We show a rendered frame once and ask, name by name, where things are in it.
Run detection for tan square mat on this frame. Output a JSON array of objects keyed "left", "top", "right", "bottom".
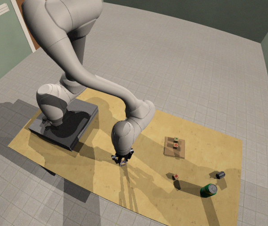
[{"left": 164, "top": 137, "right": 185, "bottom": 158}]

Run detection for green and yellow drink can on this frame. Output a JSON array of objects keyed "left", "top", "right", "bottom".
[{"left": 200, "top": 184, "right": 217, "bottom": 198}]

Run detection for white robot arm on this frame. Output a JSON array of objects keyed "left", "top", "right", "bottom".
[{"left": 21, "top": 0, "right": 155, "bottom": 155}]

